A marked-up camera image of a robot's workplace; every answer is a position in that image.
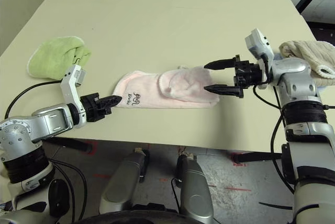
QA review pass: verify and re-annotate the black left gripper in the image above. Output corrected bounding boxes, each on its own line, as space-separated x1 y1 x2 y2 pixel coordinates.
80 92 123 123

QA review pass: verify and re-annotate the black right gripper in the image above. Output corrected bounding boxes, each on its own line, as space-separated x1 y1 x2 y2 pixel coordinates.
203 55 270 98

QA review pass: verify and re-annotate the pink sock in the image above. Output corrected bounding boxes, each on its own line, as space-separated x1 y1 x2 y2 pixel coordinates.
112 64 220 109

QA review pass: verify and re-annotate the black table foot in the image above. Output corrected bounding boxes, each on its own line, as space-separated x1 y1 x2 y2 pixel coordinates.
232 153 285 163
43 137 94 153

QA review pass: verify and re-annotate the green sock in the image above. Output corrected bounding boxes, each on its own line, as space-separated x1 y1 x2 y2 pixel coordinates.
27 36 93 81

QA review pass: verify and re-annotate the grey left robot leg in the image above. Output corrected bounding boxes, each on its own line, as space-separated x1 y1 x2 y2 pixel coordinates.
100 148 151 214

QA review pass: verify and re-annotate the grey robot leg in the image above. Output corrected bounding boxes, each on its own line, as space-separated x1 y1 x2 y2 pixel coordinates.
100 148 151 214
177 153 214 224

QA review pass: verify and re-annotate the beige sock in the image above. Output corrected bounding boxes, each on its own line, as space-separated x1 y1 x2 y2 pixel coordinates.
278 40 335 87

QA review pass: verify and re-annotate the grey right robot leg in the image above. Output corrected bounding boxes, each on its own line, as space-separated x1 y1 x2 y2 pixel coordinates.
177 153 214 224

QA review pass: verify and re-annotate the dark robot pelvis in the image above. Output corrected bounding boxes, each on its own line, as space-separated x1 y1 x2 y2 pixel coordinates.
75 203 199 224

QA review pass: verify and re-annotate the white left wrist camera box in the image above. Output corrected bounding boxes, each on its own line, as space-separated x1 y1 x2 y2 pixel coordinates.
60 63 87 109

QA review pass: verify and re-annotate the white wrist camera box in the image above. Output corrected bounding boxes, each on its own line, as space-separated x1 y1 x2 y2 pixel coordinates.
60 63 87 109
244 27 275 64

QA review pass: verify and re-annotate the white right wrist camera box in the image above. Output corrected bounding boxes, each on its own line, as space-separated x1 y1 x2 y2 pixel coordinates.
244 27 275 64

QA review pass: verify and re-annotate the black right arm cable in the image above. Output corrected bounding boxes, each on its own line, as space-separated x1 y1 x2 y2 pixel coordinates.
252 51 296 196

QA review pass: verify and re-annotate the thin black leg wire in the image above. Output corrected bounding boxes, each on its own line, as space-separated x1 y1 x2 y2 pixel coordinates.
170 176 184 206

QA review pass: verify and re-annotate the black cable tie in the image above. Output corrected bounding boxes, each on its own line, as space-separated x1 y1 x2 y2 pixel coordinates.
259 201 294 209

